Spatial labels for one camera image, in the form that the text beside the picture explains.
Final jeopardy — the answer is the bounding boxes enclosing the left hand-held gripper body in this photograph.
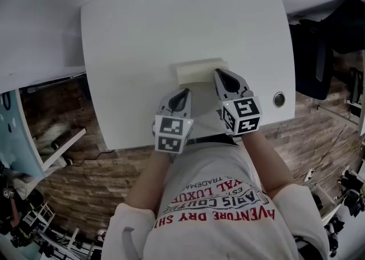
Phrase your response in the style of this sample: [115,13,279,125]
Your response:
[152,104,195,155]

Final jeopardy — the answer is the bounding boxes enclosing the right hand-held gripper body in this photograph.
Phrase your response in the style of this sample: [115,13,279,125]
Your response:
[218,92,262,137]

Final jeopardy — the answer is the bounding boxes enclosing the cream cloth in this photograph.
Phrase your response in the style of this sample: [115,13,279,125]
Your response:
[171,58,230,136]

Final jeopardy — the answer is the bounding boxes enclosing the person's right forearm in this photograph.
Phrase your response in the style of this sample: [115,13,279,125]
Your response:
[238,131,295,200]

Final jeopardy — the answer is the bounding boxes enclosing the person's left forearm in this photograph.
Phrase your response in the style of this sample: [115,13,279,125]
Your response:
[127,150,179,218]

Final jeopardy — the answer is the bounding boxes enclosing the round silver desk grommet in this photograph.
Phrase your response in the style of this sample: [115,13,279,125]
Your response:
[272,91,286,108]

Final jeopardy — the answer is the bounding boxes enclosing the person's black trousers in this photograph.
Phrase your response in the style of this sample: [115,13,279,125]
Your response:
[185,134,239,146]

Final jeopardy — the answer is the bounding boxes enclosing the black office chair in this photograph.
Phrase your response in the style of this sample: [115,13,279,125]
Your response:
[288,0,365,101]

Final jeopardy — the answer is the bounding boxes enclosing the white power strip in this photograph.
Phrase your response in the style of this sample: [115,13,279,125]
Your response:
[303,167,316,183]

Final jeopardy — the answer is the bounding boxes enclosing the white furniture panel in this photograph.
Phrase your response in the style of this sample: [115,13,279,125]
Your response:
[42,127,87,172]

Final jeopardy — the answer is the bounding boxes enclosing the person's white printed shirt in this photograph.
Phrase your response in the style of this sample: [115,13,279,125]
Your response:
[102,139,330,260]

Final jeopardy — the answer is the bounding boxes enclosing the light blue table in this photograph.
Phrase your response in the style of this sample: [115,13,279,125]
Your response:
[0,90,46,181]

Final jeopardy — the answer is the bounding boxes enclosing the black floor cable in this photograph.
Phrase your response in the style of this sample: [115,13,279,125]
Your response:
[64,150,115,169]

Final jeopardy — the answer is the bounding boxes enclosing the white metal chair frame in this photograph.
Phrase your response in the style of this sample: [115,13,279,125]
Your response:
[21,201,56,235]

